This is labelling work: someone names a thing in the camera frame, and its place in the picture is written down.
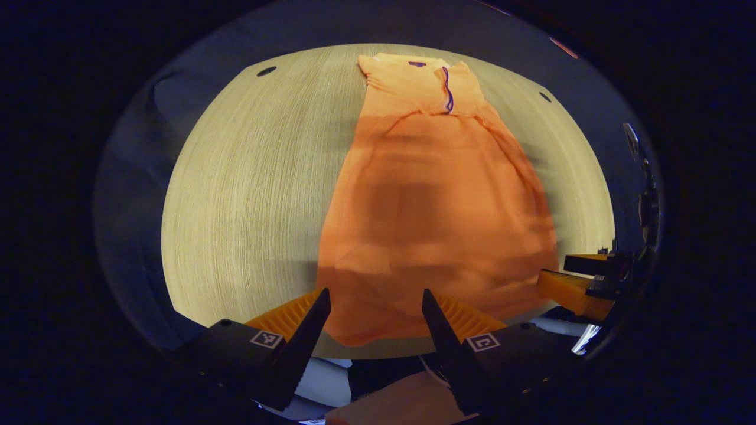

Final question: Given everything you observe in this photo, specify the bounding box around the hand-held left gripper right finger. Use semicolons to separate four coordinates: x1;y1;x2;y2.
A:
421;289;583;415

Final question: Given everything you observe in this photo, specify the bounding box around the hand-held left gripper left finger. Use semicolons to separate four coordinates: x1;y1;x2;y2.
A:
173;288;332;413

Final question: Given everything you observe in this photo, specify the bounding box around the orange T-shirt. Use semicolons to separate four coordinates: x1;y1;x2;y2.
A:
316;53;560;347

